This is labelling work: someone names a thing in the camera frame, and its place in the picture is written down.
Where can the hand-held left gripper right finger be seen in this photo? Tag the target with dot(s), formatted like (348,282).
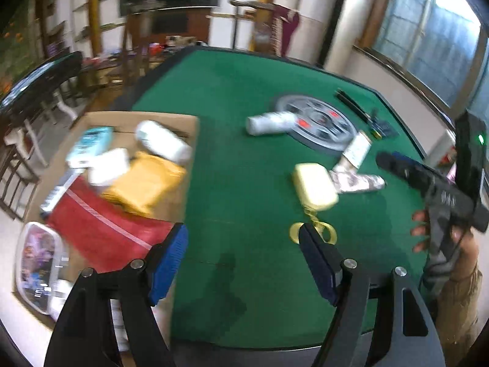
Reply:
(319,263)

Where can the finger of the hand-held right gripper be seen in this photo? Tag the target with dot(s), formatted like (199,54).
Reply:
(412,162)
(397,168)

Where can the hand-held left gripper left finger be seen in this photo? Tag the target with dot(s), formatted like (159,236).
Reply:
(168,263)

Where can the red packet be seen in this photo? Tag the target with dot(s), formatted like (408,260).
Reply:
(103,229)

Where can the yellow soap-like block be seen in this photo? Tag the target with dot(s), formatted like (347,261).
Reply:
(315,183)

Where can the gold foil packet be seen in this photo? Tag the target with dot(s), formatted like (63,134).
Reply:
(149,183)

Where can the white cardboard box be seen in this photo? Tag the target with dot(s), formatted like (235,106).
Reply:
(109,166)

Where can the large white bottle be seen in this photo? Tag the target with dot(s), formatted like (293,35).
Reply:
(162,141)

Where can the pink clear-lid plastic case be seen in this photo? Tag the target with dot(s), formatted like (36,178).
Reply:
(38,263)

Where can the teal packet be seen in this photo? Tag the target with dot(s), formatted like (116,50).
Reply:
(89,145)

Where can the person's right hand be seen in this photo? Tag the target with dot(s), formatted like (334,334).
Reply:
(420,233)

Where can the white and red box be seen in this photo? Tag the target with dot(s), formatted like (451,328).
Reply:
(443,149)

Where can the brown silver tube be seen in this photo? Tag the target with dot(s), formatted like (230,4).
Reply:
(359,183)

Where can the white toothpaste box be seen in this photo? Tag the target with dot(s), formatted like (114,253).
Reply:
(357,149)

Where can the grey weight plate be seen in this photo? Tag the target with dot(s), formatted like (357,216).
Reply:
(321,122)

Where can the large window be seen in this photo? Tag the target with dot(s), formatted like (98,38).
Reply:
(428,34)

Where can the small white pill bottle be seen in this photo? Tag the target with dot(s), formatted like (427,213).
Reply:
(267,122)

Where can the standing air conditioner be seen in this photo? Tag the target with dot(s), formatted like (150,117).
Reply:
(347,19)

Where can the maroon cloth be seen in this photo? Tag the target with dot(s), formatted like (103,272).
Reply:
(286,26)

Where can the wooden chair with cloth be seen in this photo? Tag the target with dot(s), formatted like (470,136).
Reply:
(259,26)

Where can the black side table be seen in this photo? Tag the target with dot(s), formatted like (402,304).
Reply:
(42,80)

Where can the small brown carton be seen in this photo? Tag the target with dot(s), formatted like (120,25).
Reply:
(179,40)

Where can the flower wall painting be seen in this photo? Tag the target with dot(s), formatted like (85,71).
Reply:
(15,46)

